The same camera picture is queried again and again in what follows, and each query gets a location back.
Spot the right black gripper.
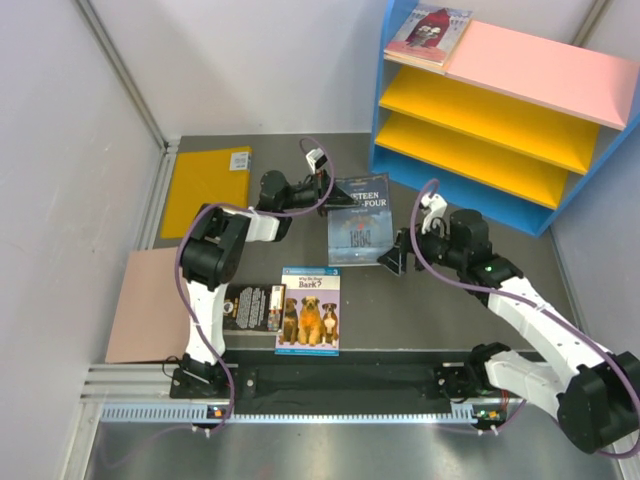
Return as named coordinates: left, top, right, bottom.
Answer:
left=378, top=214, right=467, bottom=276

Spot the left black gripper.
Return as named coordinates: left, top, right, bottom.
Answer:
left=280, top=168, right=360, bottom=217

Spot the dark blue hardcover book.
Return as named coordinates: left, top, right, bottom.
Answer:
left=328, top=173, right=394, bottom=267

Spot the black paperback book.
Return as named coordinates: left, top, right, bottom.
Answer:
left=223, top=284, right=286, bottom=335

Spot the orange Othello book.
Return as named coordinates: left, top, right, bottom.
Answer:
left=384, top=48, right=446, bottom=75

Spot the red castle picture book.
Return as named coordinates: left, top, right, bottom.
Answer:
left=384, top=3, right=474, bottom=71

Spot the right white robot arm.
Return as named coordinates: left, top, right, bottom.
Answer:
left=378, top=209, right=639, bottom=454

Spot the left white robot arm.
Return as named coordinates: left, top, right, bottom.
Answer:
left=174, top=170, right=358, bottom=397

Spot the purple dog book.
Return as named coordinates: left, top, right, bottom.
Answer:
left=274, top=266, right=341, bottom=357

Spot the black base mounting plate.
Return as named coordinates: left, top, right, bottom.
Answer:
left=170, top=350, right=501, bottom=414

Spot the yellow file folder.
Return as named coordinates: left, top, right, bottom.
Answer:
left=160, top=146, right=253, bottom=239

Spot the colourful wooden bookshelf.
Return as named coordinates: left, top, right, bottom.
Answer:
left=369, top=1, right=639, bottom=236

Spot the pink file folder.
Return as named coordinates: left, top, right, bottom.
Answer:
left=105, top=248, right=190, bottom=364

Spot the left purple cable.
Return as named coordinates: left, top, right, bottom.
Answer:
left=174, top=135, right=335, bottom=436

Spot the purple cable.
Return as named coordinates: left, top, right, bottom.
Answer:
left=408, top=178, right=640, bottom=460
left=174, top=135, right=335, bottom=436

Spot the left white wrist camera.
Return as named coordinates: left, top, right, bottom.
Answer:
left=305, top=148, right=327, bottom=174

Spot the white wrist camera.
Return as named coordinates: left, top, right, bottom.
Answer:
left=305, top=148, right=327, bottom=174
left=419, top=193, right=448, bottom=234

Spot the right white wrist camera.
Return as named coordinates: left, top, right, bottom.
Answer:
left=419, top=193, right=448, bottom=234

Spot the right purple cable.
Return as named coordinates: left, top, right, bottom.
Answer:
left=408, top=178, right=640, bottom=460

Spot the aluminium frame rail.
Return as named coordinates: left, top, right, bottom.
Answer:
left=79, top=360, right=627, bottom=426

